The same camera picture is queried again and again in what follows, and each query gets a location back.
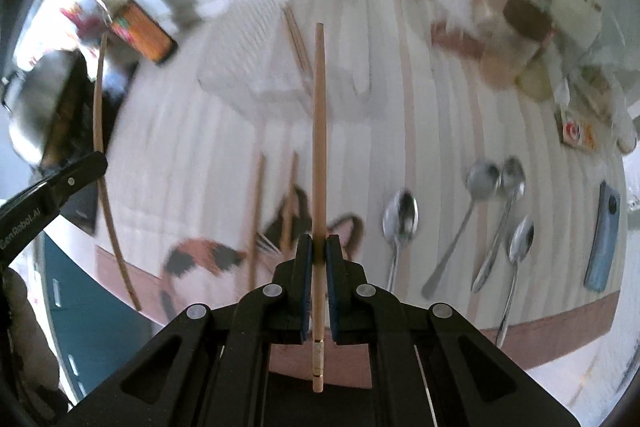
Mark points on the black gas stove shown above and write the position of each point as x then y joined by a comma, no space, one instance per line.
82,212

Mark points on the steel wok with lid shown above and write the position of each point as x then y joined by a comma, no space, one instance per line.
35,107

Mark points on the dark sauce bottle orange label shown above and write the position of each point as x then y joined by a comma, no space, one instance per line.
145,32

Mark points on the clear plastic bag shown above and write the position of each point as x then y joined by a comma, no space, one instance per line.
600,82

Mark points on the clear jar brown lid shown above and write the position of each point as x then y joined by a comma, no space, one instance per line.
505,57

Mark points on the blue smartphone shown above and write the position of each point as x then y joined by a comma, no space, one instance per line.
602,242

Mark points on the clear plastic bin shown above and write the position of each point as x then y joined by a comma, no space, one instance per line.
240,57

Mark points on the small red yellow box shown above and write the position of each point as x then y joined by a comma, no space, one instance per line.
575,132

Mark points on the small red packet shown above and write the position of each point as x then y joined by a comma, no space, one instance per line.
460,42

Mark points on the person's left forearm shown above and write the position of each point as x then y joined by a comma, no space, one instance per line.
27,332

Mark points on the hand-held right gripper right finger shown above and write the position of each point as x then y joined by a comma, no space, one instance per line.
333,287

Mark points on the colourful wall stickers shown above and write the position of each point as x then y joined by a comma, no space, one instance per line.
75,14

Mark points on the striped mat with cat print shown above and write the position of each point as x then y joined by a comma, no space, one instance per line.
200,147

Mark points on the glass oil dispenser white lid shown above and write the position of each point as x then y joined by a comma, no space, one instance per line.
575,14

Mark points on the metal spoon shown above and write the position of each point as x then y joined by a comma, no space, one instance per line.
514,174
521,237
482,181
400,214

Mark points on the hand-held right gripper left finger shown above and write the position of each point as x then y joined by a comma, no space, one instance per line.
306,287

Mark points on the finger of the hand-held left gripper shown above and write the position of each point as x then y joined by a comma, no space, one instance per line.
75,179

